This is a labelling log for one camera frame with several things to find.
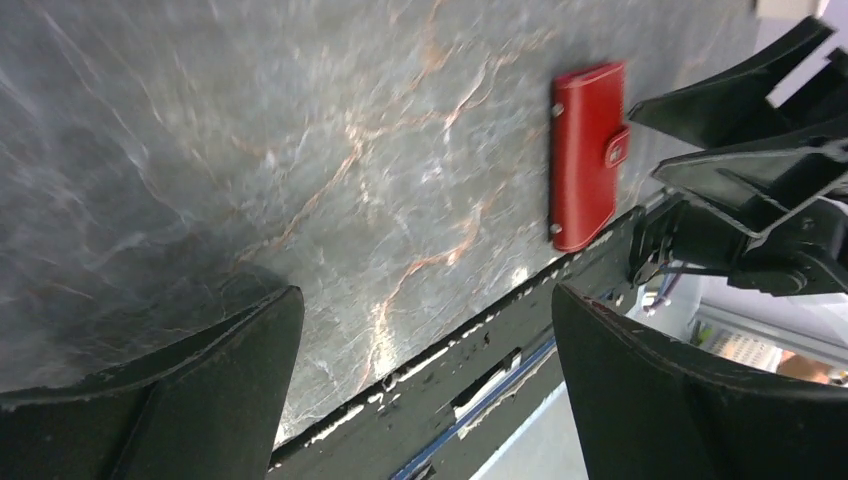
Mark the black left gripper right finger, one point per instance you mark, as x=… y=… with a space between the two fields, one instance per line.
x=647 y=406

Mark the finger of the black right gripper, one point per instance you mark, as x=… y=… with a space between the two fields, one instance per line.
x=756 y=186
x=732 y=107

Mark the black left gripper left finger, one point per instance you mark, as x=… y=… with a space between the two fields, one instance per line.
x=206 y=407

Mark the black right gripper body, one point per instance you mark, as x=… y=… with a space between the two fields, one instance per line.
x=805 y=255

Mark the red leather card holder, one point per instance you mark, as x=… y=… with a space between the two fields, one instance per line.
x=589 y=141

